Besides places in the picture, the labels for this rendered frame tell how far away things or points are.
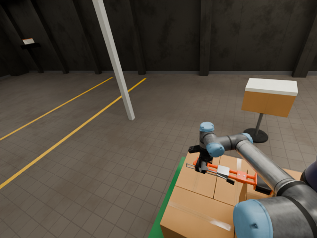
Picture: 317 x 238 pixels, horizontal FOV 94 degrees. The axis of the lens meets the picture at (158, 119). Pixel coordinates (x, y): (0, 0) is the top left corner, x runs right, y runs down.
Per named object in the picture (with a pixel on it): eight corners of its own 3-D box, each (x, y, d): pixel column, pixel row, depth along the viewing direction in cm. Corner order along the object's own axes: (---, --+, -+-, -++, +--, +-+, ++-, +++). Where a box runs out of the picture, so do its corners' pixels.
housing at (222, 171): (229, 171, 98) (229, 167, 95) (227, 180, 93) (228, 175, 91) (217, 168, 101) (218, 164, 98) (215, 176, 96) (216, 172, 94)
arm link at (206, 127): (202, 131, 77) (197, 121, 84) (201, 146, 83) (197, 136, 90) (217, 128, 77) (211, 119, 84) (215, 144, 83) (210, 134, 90)
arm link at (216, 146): (233, 145, 68) (223, 130, 77) (209, 148, 69) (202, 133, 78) (231, 156, 73) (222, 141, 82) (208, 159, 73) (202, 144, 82)
